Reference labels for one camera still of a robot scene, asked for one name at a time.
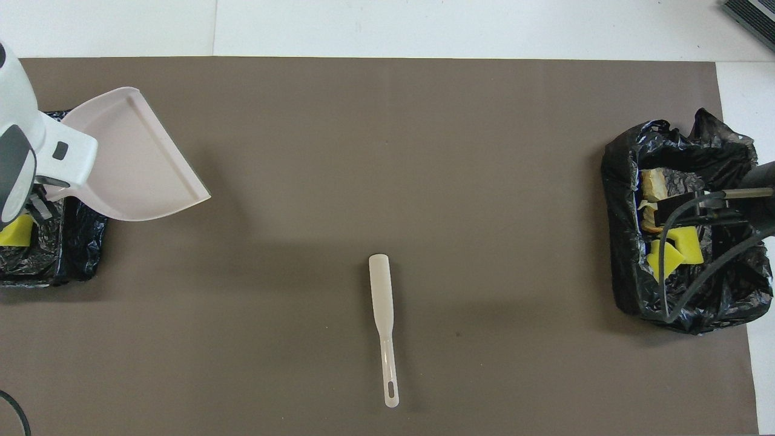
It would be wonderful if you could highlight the grey ribbed device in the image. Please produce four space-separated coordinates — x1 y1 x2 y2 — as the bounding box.
722 0 775 52

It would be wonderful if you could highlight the beige plastic dustpan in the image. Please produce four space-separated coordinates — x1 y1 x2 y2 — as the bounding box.
44 87 212 222

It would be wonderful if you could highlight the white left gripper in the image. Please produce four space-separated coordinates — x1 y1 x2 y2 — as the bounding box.
27 120 99 225

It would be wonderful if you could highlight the black bag lined bin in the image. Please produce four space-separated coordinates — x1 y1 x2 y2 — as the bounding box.
601 108 774 335
0 110 110 288

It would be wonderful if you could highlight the beige handled brush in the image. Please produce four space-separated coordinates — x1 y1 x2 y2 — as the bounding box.
368 254 401 408

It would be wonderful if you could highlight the striped croissant piece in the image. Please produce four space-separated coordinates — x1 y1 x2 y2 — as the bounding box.
641 168 669 203
639 203 665 234

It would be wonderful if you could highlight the yellow sponge piece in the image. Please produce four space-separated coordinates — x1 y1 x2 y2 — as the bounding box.
646 239 687 286
0 213 35 247
666 227 705 265

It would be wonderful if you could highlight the brown table mat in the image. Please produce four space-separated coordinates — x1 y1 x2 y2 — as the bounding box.
0 58 759 436

